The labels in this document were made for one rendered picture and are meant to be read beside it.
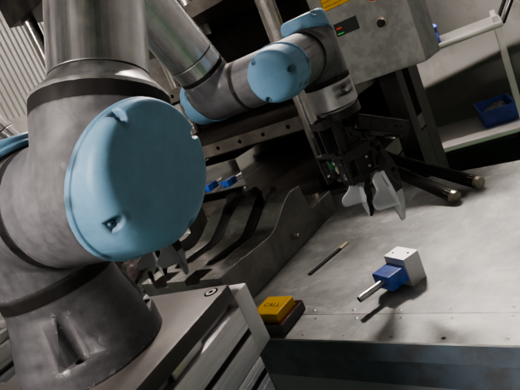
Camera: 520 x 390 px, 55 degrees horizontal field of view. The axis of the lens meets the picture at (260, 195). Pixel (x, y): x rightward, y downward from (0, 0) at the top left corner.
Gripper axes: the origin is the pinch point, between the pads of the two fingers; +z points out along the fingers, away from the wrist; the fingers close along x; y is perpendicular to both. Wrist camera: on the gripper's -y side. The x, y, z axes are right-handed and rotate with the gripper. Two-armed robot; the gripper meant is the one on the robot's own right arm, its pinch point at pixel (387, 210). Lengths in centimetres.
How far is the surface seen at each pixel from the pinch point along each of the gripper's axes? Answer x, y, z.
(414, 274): 2.7, 1.7, 11.7
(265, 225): -39.7, 4.9, 5.0
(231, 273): -28.2, 21.4, 5.5
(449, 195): -12.7, -27.2, 12.9
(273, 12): -70, -41, -40
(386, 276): 1.6, 6.5, 9.3
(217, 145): -116, -24, -5
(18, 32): -396, -24, -120
